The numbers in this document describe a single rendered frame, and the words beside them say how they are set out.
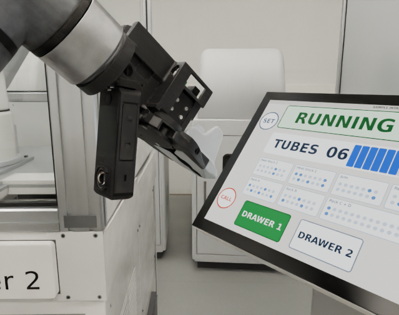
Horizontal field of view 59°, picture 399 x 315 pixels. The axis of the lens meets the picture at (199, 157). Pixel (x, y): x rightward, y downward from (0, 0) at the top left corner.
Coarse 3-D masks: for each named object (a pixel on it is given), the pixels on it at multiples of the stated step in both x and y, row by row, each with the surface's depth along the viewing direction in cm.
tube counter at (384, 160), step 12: (336, 144) 55; (348, 144) 54; (360, 144) 53; (324, 156) 55; (336, 156) 54; (348, 156) 53; (360, 156) 52; (372, 156) 50; (384, 156) 49; (396, 156) 48; (360, 168) 51; (372, 168) 49; (384, 168) 48; (396, 168) 47
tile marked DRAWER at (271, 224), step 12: (252, 204) 59; (240, 216) 59; (252, 216) 57; (264, 216) 56; (276, 216) 55; (288, 216) 53; (252, 228) 56; (264, 228) 55; (276, 228) 54; (276, 240) 52
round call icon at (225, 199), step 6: (228, 186) 64; (222, 192) 64; (228, 192) 64; (234, 192) 63; (216, 198) 65; (222, 198) 64; (228, 198) 63; (234, 198) 62; (216, 204) 64; (222, 204) 63; (228, 204) 62; (228, 210) 61
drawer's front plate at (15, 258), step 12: (0, 252) 65; (12, 252) 65; (24, 252) 65; (36, 252) 65; (48, 252) 65; (0, 264) 65; (12, 264) 65; (24, 264) 65; (36, 264) 65; (48, 264) 65; (0, 276) 66; (24, 276) 66; (48, 276) 66; (12, 288) 66; (24, 288) 66; (48, 288) 66
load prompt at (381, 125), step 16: (288, 112) 65; (304, 112) 63; (320, 112) 61; (336, 112) 59; (352, 112) 57; (368, 112) 55; (384, 112) 53; (288, 128) 63; (304, 128) 61; (320, 128) 59; (336, 128) 57; (352, 128) 55; (368, 128) 53; (384, 128) 52
